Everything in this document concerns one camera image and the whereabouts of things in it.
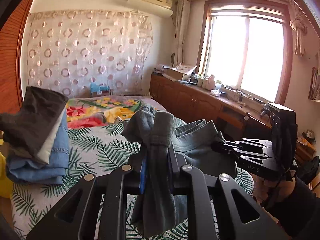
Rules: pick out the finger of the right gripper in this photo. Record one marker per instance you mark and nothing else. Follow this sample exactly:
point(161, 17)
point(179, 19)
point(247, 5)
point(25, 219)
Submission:
point(255, 142)
point(236, 149)

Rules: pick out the wooden sideboard cabinet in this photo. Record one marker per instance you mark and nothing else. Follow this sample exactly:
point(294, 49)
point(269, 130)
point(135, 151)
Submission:
point(191, 103)

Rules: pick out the window with wooden frame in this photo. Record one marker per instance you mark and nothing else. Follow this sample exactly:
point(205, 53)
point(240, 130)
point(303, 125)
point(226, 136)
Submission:
point(247, 45)

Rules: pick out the folded black garment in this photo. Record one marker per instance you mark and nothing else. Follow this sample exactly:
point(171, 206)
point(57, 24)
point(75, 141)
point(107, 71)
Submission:
point(30, 127)

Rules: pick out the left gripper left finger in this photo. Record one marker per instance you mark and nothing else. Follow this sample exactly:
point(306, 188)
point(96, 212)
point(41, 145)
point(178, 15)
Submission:
point(95, 208)

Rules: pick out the grey-blue pants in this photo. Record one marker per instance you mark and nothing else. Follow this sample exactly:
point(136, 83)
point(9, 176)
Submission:
point(157, 210)

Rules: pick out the blue item behind bed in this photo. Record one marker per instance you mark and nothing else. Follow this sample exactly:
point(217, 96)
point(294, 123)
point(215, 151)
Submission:
point(99, 90)

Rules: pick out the yellow item beside bed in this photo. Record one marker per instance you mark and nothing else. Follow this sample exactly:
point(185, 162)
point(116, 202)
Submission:
point(6, 185)

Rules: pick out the folded blue jeans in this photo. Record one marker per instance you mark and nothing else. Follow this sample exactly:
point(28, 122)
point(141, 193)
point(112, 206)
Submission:
point(23, 169)

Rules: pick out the white wall air conditioner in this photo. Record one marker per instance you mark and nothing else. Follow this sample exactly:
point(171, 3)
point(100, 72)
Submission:
point(161, 8)

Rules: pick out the right hand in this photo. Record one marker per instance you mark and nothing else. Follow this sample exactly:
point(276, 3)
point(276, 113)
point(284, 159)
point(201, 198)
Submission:
point(267, 193)

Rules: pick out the tied beige window curtain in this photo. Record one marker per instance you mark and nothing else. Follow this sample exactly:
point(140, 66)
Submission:
point(298, 25)

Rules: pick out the folded light grey garment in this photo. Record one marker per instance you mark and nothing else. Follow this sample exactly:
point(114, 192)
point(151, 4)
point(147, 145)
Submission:
point(44, 153)

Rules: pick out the palm leaf bed cloth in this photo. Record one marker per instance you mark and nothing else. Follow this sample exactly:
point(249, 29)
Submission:
point(95, 150)

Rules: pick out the cardboard box on cabinet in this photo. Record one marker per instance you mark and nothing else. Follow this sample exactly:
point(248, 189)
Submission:
point(180, 72)

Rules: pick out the wooden louvered wardrobe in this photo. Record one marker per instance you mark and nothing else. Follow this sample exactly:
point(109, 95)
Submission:
point(11, 46)

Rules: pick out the floral bed sheet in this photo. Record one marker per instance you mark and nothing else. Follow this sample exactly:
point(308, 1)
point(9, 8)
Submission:
point(105, 110)

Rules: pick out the pink circle sheer curtain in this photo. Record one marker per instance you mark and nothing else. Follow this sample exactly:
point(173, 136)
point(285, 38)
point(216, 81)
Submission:
point(69, 51)

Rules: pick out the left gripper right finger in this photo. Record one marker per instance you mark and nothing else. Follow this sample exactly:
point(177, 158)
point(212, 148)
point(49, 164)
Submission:
point(217, 207)

